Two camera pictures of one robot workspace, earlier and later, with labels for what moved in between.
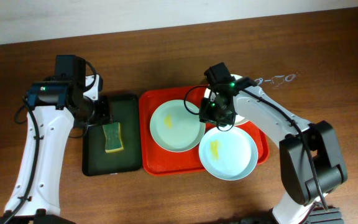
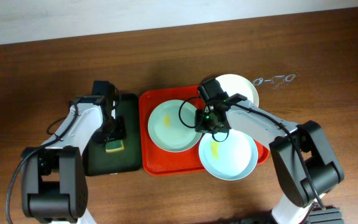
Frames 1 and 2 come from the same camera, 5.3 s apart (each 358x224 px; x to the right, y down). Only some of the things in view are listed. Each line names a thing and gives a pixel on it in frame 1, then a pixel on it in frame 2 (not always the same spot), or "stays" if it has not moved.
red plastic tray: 155,160 stays
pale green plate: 174,129 stays
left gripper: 105,109 → 111,134
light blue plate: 230,155 stays
